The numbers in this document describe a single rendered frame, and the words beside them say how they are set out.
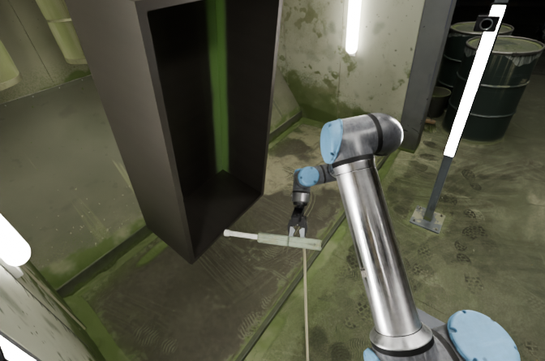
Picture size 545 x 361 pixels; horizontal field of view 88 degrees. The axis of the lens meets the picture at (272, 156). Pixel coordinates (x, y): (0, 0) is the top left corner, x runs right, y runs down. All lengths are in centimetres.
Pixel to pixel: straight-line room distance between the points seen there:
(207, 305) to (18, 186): 132
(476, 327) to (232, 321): 126
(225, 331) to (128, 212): 105
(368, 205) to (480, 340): 40
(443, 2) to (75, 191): 285
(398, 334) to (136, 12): 96
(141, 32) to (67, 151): 160
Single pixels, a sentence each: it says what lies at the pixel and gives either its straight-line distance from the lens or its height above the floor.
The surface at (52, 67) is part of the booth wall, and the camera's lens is 240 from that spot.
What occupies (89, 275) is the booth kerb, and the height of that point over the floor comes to 10.
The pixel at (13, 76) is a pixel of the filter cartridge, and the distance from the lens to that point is 203.
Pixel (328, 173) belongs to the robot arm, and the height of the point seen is 85.
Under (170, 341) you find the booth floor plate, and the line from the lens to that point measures 191.
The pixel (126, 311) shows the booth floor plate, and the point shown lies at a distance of 211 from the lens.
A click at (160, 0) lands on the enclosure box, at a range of 81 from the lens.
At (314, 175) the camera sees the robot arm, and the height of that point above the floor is 85.
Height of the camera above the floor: 169
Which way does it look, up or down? 35 degrees down
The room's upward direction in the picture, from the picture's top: 6 degrees counter-clockwise
